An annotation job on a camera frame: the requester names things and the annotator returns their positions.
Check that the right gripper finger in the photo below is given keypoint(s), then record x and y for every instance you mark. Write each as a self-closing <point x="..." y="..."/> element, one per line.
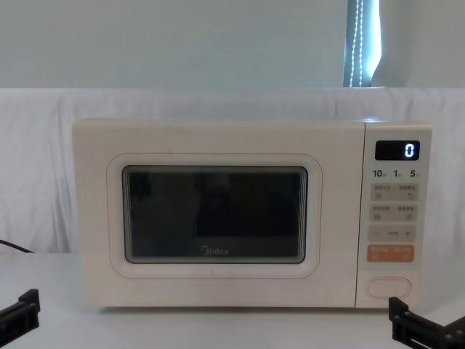
<point x="458" y="334"/>
<point x="412" y="327"/>

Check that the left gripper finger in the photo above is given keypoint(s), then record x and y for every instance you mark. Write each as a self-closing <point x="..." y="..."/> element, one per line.
<point x="25" y="312"/>

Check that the oven control panel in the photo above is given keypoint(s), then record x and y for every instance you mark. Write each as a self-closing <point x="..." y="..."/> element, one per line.
<point x="394" y="196"/>

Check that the white table cloth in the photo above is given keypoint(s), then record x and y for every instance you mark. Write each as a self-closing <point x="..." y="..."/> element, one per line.
<point x="218" y="331"/>

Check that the cream microwave oven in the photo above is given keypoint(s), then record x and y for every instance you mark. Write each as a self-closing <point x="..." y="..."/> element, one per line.
<point x="218" y="141"/>

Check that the white curtain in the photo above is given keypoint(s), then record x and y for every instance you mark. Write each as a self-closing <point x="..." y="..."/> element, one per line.
<point x="145" y="54"/>

